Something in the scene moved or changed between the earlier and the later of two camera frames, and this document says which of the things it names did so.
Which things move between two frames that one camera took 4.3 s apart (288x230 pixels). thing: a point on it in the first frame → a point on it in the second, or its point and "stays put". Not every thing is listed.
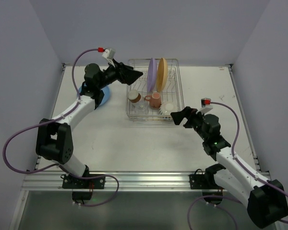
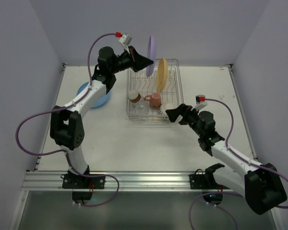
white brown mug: x=134 y=96 stays put
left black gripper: x=120 y=72 → x=133 y=59
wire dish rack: x=157 y=93 stays put
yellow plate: x=162 y=75 stays put
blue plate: x=105 y=90 stays put
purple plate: x=152 y=75 → x=151 y=55
